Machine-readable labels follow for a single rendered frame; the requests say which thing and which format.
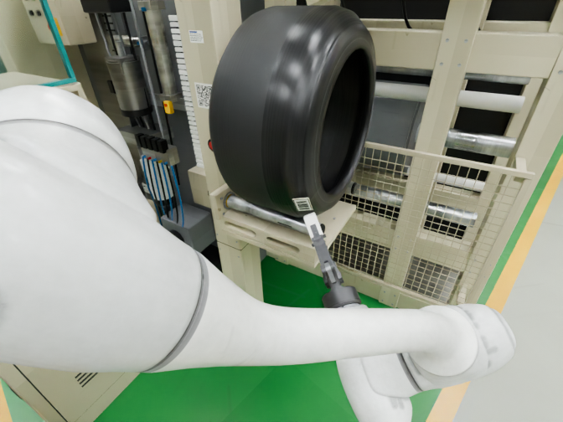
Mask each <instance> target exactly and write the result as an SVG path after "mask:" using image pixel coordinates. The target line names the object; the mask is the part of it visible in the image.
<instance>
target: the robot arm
mask: <svg viewBox="0 0 563 422"><path fill-rule="evenodd" d="M303 218H304V221H305V223H306V226H307V230H308V232H309V234H310V237H311V240H312V242H313V244H312V247H315V250H316V252H317V255H318V259H319V261H320V264H321V265H320V268H321V271H322V273H323V281H324V284H325V286H326V287H327V288H331V291H330V292H329V293H326V294H325V295H324V296H323V298H322V301H323V305H324V308H295V307H284V306H273V305H270V304H266V303H264V302H261V301H258V300H257V299H255V298H253V297H252V296H250V295H248V294H247V293H246V292H244V291H243V290H242V289H241V288H239V287H238V286H237V285H236V284H235V283H234V282H233V281H231V280H230V279H229V278H227V277H226V276H225V275H224V274H223V273H221V272H220V271H219V270H218V269H217V268H216V267H215V266H214V265H212V264H211V263H210V262H209V261H208V260H207V259H206V258H205V257H204V256H202V255H201V254H200V253H199V252H198V251H196V250H194V249H193V248H191V247H190V246H188V245H187V244H185V243H184V242H183V241H181V240H180V239H178V238H177V237H175V236H174V235H173V234H171V233H170V232H169V231H167V230H166V229H165V228H164V227H163V226H161V225H160V224H158V223H157V222H156V221H157V217H156V214H155V212H154V211H153V209H152V207H151V206H150V204H149V203H148V201H147V200H146V199H145V197H144V196H143V194H142V191H141V189H140V188H139V187H138V185H137V172H136V168H135V165H134V161H133V159H132V155H131V153H130V151H129V149H128V146H127V144H126V143H125V141H124V139H123V137H122V135H121V133H120V132H119V131H118V129H117V128H116V126H115V124H114V123H113V122H112V121H111V119H110V118H109V117H108V116H107V115H106V114H105V113H104V112H103V111H101V110H100V109H99V108H97V107H96V106H94V105H92V104H91V103H90V102H88V101H87V100H84V99H82V98H80V97H79V96H78V95H75V94H73V93H70V92H69V91H67V90H62V89H58V88H54V87H50V86H44V85H21V86H15V87H11V88H7V89H5V90H0V363H9V364H16V365H22V366H27V367H33V368H45V369H52V370H59V371H66V372H72V373H106V372H128V373H157V372H164V371H171V370H179V369H186V368H208V367H227V366H281V365H294V364H305V363H320V362H328V361H335V360H336V364H337V368H338V374H339V377H340V379H341V382H342V385H343V389H344V391H345V393H346V395H347V398H348V400H349V402H350V405H351V407H352V409H353V411H354V413H355V415H356V417H357V419H358V421H359V422H411V417H412V405H411V401H410V398H409V397H410V396H413V395H415V394H418V393H420V392H423V391H427V390H430V389H443V388H446V387H451V386H454V385H458V384H460V383H466V382H469V381H472V380H474V379H477V378H481V377H483V376H486V375H488V374H490V373H493V372H495V371H497V370H499V369H500V368H501V367H503V366H504V365H505V364H506V363H507V362H508V361H509V360H510V359H511V358H512V357H513V355H514V349H515V348H516V341H515V337H514V334H513V332H512V330H511V329H510V327H509V324H508V323H507V322H506V321H505V319H504V318H503V317H502V315H501V314H500V313H499V312H497V311H496V310H494V309H492V308H490V307H488V306H485V305H481V304H461V305H457V306H454V305H449V306H425V307H423V308H421V309H419V310H418V309H384V308H368V307H367V306H366V305H360V304H361V300H360V298H359V294H358V292H357V290H356V288H355V287H354V286H341V285H342V283H344V281H343V277H342V276H341V273H340V271H338V268H337V266H336V264H335V261H333V260H332V258H331V256H330V254H329V252H328V246H327V245H326V244H325V243H326V242H325V240H324V239H325V238H326V234H323V232H322V230H321V227H320V225H319V222H318V219H317V216H316V214H315V213H314V212H313V213H311V214H308V215H305V216H303Z"/></svg>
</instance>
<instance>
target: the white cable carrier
mask: <svg viewBox="0 0 563 422"><path fill-rule="evenodd" d="M168 18H169V21H175V22H171V23H170V26H171V27H176V28H171V31H172V33H177V34H173V35H172V36H173V39H176V40H178V41H175V40H174V41H173V45H174V46H179V47H175V51H177V52H181V53H176V57H177V58H181V59H177V62H178V63H179V64H178V68H179V69H180V70H179V74H180V79H181V80H182V81H181V84H182V85H186V86H182V89H183V90H186V91H183V95H186V96H185V97H184V100H188V101H185V105H186V110H187V115H188V119H189V120H191V121H189V124H190V126H189V128H190V129H193V130H190V132H191V133H192V135H191V136H192V138H193V139H192V141H193V145H194V150H195V152H194V154H195V155H196V156H195V158H196V162H197V167H201V168H204V163H203V158H202V153H201V148H200V144H199V136H198V129H197V125H196V120H195V114H194V106H193V102H192V96H191V91H190V87H189V78H188V73H187V68H186V63H185V58H184V53H183V45H182V39H181V35H180V30H179V28H178V27H179V25H178V16H177V15H168ZM183 80H185V81H183Z"/></svg>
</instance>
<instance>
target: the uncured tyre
mask: <svg viewBox="0 0 563 422"><path fill-rule="evenodd" d="M375 81H376V59H375V51H374V42H373V39H372V37H371V35H370V32H369V30H368V29H367V28H366V27H365V26H364V24H363V23H362V21H361V20H360V18H359V17H358V15H357V14H356V13H355V12H353V11H351V10H349V9H347V8H342V7H340V6H337V5H307V6H272V7H268V8H265V9H263V10H261V11H259V12H257V13H254V14H252V15H251V16H249V17H248V18H247V19H246V20H245V21H244V22H243V23H242V24H241V25H240V26H239V27H238V28H237V30H236V31H235V33H234V34H233V36H232V38H231V39H230V41H229V43H228V45H227V47H226V49H225V51H224V53H223V55H222V57H221V59H220V62H219V64H218V67H217V70H216V72H215V75H214V80H213V84H212V88H211V93H210V99H209V134H210V140H211V145H212V148H213V152H214V157H215V160H216V162H217V165H218V168H219V170H220V173H221V175H222V177H223V179H224V180H225V182H226V184H227V185H228V186H229V187H230V189H231V190H232V191H233V192H234V193H236V194H237V195H239V196H240V197H242V198H243V199H244V200H246V201H247V202H250V203H254V204H257V205H260V206H262V207H265V208H269V209H273V210H276V211H278V212H281V213H284V214H288V215H291V216H293V217H296V218H303V216H305V215H308V214H311V213H313V212H314V213H315V214H316V216H318V215H319V214H322V213H324V212H325V211H327V210H329V209H331V208H332V207H333V206H334V205H335V204H336V203H337V202H338V201H339V200H340V199H341V197H343V195H344V193H345V191H346V190H347V188H348V186H349V184H350V182H351V180H352V178H353V176H354V173H355V171H356V169H357V166H358V164H359V160H360V158H361V155H362V152H363V150H364V144H365V141H366V138H367V135H368V131H369V124H370V120H371V116H372V110H373V105H374V93H375ZM293 198H309V200H310V203H311V205H312V209H313V210H308V211H297V208H296V206H295V204H294V202H293V200H292V199H293Z"/></svg>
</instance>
